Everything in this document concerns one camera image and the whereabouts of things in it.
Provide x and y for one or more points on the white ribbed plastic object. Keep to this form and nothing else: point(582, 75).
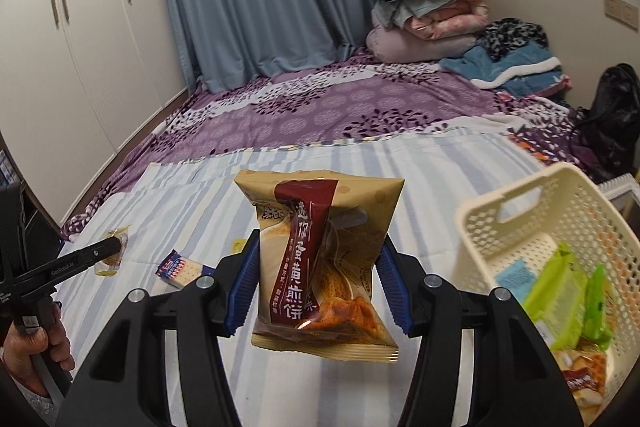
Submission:
point(620, 189)

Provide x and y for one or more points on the small yellow wrapper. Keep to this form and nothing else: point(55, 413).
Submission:
point(237, 247)

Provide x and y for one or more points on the pink folded quilt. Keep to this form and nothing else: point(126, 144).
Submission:
point(450, 24)

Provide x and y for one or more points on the light blue snack packet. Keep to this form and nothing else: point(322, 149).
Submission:
point(515, 277)

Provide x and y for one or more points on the striped bed sheet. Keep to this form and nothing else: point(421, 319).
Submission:
point(200, 197)

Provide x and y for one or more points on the cream plastic basket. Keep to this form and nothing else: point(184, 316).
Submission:
point(505, 227)

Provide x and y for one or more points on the large green snack packet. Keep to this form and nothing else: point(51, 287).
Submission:
point(555, 307)

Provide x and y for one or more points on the person's left hand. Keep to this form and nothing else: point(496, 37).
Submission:
point(60, 342)

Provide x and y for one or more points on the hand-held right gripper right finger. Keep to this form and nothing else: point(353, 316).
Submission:
point(395, 292)

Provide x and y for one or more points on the blue cracker packet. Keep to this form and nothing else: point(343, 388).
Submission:
point(180, 269)

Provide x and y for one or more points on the narrow green snack packet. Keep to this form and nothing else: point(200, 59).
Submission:
point(595, 307)

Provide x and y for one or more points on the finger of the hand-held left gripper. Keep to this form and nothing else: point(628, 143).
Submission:
point(85, 259)

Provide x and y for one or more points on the small yellow snack packet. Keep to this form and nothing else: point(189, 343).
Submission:
point(112, 264)

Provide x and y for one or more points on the beige wall socket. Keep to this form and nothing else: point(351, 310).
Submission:
point(620, 9)

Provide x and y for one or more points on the person's left forearm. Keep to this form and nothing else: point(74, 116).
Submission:
point(27, 407)

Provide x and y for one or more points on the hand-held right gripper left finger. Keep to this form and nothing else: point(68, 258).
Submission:
point(240, 292)

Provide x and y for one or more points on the black bag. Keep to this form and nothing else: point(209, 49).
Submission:
point(612, 117)

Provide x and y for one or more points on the white wardrobe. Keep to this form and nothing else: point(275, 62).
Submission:
point(100, 57)

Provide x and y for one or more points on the tan snack packet red label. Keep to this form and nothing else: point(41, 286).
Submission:
point(300, 267)
point(580, 372)

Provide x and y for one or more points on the pale green folded blanket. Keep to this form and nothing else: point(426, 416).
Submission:
point(425, 7)

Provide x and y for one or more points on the purple floral bedsheet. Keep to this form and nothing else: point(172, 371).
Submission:
point(350, 107)

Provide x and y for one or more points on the leopard print garment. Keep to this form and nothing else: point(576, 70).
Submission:
point(510, 34)

